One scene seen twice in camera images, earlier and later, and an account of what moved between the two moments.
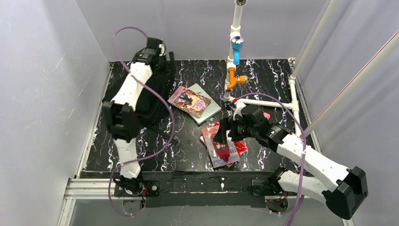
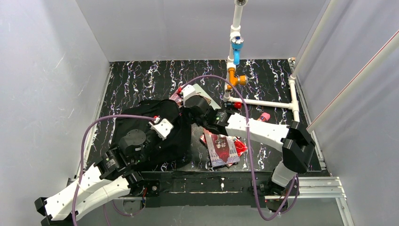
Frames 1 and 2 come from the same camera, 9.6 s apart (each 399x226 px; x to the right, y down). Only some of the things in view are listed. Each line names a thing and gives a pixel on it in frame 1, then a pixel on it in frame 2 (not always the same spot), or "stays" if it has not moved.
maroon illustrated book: x=220 y=154 stays
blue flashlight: x=237 y=44 stays
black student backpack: x=153 y=105 -> x=168 y=127
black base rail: x=186 y=189 stays
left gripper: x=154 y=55 -> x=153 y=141
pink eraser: x=267 y=115 stays
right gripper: x=227 y=128 -> x=186 y=110
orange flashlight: x=234 y=80 stays
